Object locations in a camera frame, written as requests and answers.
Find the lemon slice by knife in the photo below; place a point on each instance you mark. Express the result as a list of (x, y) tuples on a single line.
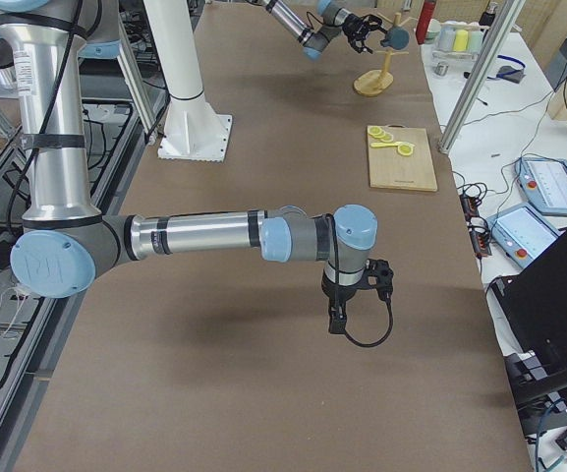
[(405, 148)]

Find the aluminium frame post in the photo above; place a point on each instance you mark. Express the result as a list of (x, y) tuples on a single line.
[(498, 32)]

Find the white pillar base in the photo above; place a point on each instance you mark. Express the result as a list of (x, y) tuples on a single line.
[(192, 128)]

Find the blue teach pendant near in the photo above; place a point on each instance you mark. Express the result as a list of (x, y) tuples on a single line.
[(522, 233)]

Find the wooden cup rack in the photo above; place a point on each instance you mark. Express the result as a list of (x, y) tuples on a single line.
[(374, 82)]

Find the blue mug yellow inside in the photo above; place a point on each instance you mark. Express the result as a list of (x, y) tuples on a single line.
[(396, 38)]

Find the wooden cutting board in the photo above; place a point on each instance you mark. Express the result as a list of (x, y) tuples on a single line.
[(390, 170)]

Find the blue teach pendant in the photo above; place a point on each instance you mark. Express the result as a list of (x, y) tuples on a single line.
[(522, 233), (544, 183)]

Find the black computer monitor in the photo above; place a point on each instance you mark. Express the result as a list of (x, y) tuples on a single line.
[(534, 303)]

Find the lemon slice near handle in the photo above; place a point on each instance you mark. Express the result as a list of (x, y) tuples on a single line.
[(376, 131)]

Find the blue teach pendant far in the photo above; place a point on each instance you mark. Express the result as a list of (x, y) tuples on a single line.
[(544, 183)]

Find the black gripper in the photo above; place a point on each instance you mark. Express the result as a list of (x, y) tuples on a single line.
[(340, 294), (351, 29)]

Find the yellow plastic knife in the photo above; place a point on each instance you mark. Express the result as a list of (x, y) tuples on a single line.
[(385, 145)]

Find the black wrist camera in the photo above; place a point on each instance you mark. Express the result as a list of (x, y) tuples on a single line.
[(378, 276)]

